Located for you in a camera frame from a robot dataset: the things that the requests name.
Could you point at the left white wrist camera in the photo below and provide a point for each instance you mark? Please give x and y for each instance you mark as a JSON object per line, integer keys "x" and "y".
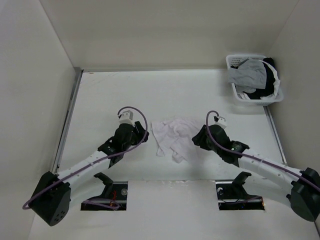
{"x": 126, "y": 117}

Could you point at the white plastic laundry basket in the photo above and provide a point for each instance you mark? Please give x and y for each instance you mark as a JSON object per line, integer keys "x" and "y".
{"x": 234, "y": 60}

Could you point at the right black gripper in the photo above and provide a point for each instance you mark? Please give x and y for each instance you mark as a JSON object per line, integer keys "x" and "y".
{"x": 199, "y": 139}

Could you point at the black tank top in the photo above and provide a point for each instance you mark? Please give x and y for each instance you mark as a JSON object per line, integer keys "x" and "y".
{"x": 269, "y": 87}

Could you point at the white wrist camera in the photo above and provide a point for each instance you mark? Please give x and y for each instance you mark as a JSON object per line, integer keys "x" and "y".
{"x": 126, "y": 117}
{"x": 220, "y": 121}

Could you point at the white garment in basket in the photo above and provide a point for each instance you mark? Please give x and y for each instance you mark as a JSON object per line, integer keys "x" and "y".
{"x": 270, "y": 62}

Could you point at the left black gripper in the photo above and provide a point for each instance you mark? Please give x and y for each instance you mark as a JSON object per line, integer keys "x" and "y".
{"x": 140, "y": 133}

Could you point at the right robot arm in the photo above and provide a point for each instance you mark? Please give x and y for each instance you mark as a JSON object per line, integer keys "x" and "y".
{"x": 295, "y": 188}

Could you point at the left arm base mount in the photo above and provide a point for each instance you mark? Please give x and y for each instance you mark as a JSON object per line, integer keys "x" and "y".
{"x": 113, "y": 196}

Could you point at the white tank top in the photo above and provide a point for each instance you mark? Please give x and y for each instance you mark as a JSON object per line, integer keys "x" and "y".
{"x": 174, "y": 137}

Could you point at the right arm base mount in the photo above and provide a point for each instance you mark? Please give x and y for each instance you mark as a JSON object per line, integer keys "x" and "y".
{"x": 231, "y": 195}

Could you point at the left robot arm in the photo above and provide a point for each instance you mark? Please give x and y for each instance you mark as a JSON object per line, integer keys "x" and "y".
{"x": 55, "y": 193}

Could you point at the grey tank top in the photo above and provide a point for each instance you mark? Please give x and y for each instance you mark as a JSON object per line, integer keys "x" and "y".
{"x": 249, "y": 73}

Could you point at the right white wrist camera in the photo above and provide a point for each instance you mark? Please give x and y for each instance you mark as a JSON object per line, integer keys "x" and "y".
{"x": 220, "y": 121}

